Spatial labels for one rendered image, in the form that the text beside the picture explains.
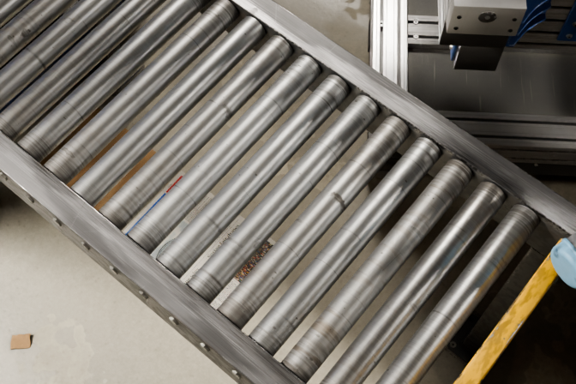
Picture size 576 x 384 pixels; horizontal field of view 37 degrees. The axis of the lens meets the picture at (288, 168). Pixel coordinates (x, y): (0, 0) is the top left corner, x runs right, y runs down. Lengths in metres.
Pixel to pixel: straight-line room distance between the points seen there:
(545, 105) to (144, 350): 1.16
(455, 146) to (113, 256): 0.59
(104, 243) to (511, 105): 1.19
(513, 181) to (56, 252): 1.27
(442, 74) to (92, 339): 1.10
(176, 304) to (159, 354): 0.82
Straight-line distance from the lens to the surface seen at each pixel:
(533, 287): 1.38
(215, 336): 1.34
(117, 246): 1.40
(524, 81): 2.28
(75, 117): 1.53
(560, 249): 1.33
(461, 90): 2.23
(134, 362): 2.18
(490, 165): 1.47
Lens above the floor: 2.09
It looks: 64 degrees down
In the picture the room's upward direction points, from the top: 1 degrees counter-clockwise
